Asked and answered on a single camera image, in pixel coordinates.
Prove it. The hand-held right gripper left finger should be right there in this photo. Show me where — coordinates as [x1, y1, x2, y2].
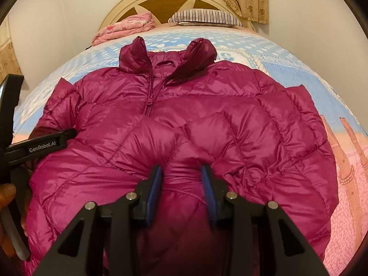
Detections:
[47, 165, 164, 276]

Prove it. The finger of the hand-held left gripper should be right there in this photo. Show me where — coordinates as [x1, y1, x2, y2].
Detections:
[54, 128, 78, 148]

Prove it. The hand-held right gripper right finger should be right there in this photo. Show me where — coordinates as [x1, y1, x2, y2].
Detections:
[201, 165, 329, 276]

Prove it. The magenta puffer jacket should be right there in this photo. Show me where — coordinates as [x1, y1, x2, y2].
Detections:
[24, 36, 340, 276]

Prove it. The person's left hand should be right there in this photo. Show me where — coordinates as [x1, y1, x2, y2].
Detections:
[0, 183, 17, 258]

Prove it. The beige floral side curtain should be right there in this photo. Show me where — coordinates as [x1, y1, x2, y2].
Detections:
[0, 23, 23, 78]

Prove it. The folded pink floral quilt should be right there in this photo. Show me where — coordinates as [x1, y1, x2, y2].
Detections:
[92, 12, 156, 46]

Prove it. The blue and pink printed blanket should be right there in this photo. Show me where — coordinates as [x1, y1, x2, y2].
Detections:
[13, 27, 368, 265]

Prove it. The striped pillow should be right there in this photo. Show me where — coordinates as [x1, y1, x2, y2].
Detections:
[168, 9, 245, 28]

